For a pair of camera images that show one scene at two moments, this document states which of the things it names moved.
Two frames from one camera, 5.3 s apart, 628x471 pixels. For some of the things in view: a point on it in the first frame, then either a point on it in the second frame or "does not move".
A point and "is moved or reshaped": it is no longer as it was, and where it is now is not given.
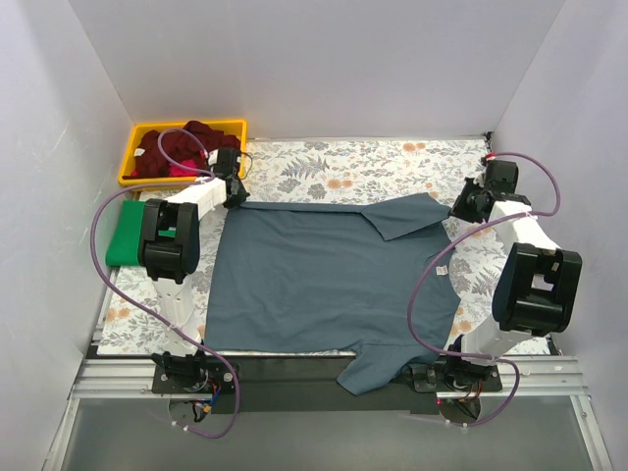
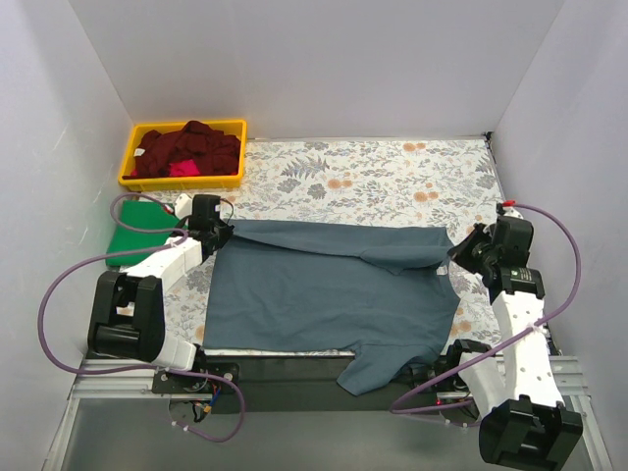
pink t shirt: [178, 171] does not move
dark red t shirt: [157, 149] does not move
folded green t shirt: [125, 248] does not move
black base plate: [310, 387] does not move
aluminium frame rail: [117, 379] does not move
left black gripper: [235, 194] to [221, 235]
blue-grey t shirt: [307, 279] is moved or reshaped
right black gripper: [464, 207] to [467, 251]
